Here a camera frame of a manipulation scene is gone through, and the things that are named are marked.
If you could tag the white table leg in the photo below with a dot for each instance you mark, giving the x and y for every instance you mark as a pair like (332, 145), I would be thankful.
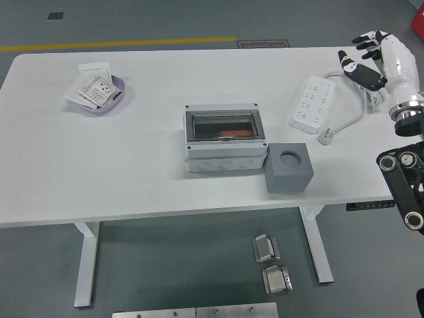
(323, 265)
(86, 265)

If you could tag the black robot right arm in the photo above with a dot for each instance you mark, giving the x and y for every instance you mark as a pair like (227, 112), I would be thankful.
(404, 185)

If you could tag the brown floor sign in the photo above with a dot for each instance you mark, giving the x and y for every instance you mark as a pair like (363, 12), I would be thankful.
(265, 44)

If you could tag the tall metal plate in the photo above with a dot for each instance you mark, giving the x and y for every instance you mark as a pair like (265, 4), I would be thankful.
(236, 310)

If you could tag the black floor hatch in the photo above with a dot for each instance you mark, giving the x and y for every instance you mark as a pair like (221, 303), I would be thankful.
(55, 15)

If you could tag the grey cube with round hole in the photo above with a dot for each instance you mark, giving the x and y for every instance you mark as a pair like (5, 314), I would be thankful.
(288, 180)

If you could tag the grey electrical box clear lid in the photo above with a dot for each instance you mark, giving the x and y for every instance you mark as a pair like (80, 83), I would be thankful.
(225, 155)

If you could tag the purple tray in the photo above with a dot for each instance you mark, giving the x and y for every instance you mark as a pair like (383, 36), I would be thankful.
(121, 86)

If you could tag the orange cylinder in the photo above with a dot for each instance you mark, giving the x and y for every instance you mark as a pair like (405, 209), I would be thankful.
(236, 134)

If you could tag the printed white socket panel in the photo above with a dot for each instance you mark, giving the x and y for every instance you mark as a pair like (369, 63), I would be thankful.
(100, 89)

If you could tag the yellow floor tape line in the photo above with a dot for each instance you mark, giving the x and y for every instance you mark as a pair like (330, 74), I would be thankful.
(132, 43)

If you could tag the long metal plate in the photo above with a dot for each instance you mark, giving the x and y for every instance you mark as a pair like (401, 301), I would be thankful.
(152, 313)

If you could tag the plain white switch panel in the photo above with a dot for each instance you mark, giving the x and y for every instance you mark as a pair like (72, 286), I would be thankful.
(95, 68)

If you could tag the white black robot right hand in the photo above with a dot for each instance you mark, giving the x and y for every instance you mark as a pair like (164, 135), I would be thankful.
(399, 66)

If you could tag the white power strip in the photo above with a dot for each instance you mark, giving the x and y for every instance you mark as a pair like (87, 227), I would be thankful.
(311, 102)

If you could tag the large grey metal block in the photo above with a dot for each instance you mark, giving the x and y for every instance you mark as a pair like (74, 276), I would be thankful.
(276, 281)

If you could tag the small grey metal block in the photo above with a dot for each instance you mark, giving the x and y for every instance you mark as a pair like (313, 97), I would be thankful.
(265, 248)

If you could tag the black table control panel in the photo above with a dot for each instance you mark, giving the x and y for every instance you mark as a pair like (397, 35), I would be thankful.
(367, 206)

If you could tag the red object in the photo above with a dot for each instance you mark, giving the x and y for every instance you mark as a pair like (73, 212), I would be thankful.
(418, 21)

